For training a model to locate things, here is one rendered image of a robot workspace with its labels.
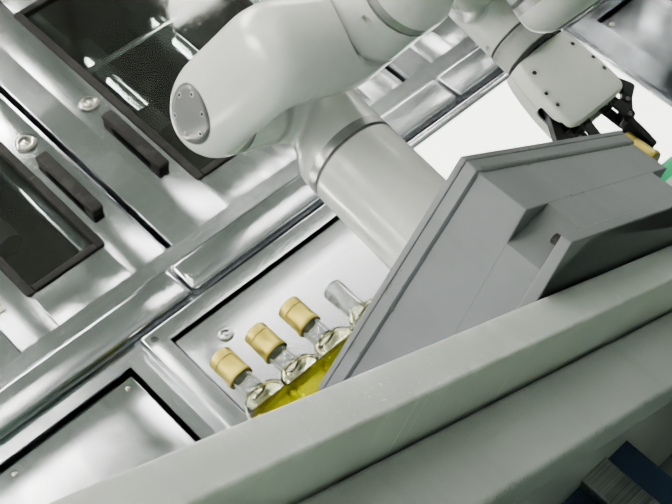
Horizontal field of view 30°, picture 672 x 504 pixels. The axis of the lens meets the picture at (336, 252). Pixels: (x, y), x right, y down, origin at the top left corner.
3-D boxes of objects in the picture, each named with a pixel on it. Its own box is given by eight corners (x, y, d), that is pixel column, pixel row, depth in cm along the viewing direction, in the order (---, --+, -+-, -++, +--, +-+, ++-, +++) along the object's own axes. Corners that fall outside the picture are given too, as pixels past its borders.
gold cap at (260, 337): (287, 352, 160) (265, 331, 162) (287, 337, 157) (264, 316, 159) (267, 369, 158) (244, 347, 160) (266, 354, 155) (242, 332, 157)
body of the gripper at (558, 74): (544, 44, 151) (610, 109, 149) (487, 87, 147) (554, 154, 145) (566, 8, 144) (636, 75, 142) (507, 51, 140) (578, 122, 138)
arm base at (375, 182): (556, 190, 114) (442, 88, 120) (490, 192, 103) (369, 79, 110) (461, 316, 120) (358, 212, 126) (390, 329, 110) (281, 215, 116)
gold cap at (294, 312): (320, 326, 162) (297, 305, 164) (321, 311, 159) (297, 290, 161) (300, 342, 161) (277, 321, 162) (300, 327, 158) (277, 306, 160)
